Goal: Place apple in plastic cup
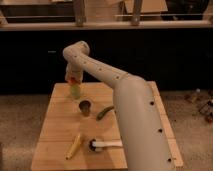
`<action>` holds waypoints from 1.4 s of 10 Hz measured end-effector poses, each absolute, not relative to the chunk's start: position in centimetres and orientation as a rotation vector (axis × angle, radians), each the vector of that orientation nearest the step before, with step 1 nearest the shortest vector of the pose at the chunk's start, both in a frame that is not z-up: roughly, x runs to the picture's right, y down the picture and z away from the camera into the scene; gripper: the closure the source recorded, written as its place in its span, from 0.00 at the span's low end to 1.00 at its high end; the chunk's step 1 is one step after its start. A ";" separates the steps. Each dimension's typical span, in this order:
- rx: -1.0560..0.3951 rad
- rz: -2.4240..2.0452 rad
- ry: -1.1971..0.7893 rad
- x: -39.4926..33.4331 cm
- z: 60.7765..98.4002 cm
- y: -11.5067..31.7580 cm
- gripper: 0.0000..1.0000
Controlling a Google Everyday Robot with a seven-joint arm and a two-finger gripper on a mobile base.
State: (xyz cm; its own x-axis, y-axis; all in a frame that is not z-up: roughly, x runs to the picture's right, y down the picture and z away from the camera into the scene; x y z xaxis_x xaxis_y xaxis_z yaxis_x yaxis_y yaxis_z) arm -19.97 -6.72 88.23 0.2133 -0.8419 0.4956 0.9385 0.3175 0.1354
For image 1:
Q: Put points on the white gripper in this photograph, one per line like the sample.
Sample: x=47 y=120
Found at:
x=71 y=75

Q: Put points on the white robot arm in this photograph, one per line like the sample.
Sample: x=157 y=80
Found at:
x=145 y=145

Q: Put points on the green cucumber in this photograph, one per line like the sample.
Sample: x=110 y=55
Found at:
x=104 y=112

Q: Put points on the yellow banana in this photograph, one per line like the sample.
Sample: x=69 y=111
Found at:
x=74 y=147

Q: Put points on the wooden shelf frame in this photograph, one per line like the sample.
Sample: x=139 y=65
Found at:
x=104 y=14

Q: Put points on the white handled dish brush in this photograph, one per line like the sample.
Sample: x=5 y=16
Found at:
x=96 y=145

